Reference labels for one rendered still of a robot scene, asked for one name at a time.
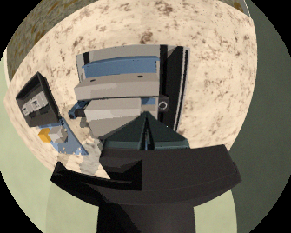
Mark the yellow brass block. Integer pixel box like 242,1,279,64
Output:
38,128,51,143

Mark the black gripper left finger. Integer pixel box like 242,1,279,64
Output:
103,111,146,150

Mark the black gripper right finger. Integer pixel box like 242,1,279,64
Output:
146,111,190,150

